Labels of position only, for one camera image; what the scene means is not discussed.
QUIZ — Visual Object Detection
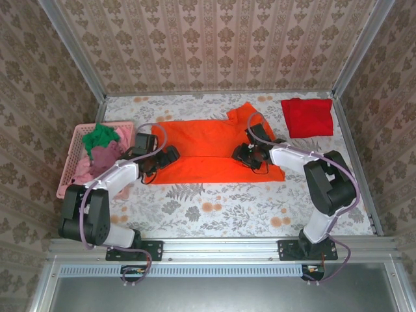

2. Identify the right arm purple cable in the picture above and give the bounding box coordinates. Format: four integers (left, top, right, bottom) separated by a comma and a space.
246, 112, 361, 287

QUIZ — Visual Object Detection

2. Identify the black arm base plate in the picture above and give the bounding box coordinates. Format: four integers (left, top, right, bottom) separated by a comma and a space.
105, 240, 163, 261
278, 239, 338, 261

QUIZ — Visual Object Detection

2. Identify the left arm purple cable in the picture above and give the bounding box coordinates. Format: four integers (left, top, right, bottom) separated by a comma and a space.
79, 122, 170, 289

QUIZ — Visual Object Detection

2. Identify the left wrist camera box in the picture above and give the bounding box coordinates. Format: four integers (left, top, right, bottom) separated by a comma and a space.
135, 132, 157, 152

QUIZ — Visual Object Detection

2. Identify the grey sheet metal panel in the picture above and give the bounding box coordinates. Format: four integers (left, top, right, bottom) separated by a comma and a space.
29, 259, 416, 312

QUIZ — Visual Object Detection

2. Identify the aluminium mounting rail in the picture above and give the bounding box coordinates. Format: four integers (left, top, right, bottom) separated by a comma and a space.
47, 237, 400, 261

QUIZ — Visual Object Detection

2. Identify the pink t-shirt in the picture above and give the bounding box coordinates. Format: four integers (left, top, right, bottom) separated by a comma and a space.
68, 126, 134, 201

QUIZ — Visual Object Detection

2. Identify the red t-shirt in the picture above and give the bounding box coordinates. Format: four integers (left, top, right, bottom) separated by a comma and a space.
280, 97, 335, 139

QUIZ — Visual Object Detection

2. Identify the small black connector board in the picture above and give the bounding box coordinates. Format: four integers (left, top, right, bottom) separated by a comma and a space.
120, 265, 148, 282
301, 263, 326, 281

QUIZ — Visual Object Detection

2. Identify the floral printed tablecloth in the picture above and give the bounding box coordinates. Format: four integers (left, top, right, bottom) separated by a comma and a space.
73, 92, 374, 239

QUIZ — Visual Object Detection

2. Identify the slotted grey cable duct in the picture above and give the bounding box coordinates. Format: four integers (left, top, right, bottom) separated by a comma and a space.
60, 263, 321, 278

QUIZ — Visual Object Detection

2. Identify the mauve t-shirt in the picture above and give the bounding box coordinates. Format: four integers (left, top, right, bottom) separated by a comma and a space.
89, 140, 126, 177

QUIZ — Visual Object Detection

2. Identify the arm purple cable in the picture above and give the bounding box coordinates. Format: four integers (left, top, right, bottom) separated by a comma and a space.
79, 122, 170, 289
246, 112, 361, 287

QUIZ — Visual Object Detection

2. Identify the aluminium frame post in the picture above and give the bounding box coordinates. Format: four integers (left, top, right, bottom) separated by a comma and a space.
331, 0, 396, 98
37, 0, 108, 103

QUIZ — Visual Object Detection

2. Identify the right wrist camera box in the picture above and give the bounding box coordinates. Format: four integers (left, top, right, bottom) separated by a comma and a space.
244, 122, 270, 146

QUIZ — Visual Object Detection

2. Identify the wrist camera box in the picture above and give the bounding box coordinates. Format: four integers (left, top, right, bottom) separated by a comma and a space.
135, 132, 157, 152
244, 122, 270, 146

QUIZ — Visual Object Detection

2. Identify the pink perforated plastic basket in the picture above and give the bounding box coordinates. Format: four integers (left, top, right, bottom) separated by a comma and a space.
56, 122, 136, 200

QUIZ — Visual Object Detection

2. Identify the green t-shirt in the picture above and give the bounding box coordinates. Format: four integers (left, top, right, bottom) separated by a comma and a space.
81, 123, 120, 153

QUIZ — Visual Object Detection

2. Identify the orange t-shirt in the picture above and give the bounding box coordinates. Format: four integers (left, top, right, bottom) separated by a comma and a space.
148, 101, 287, 185

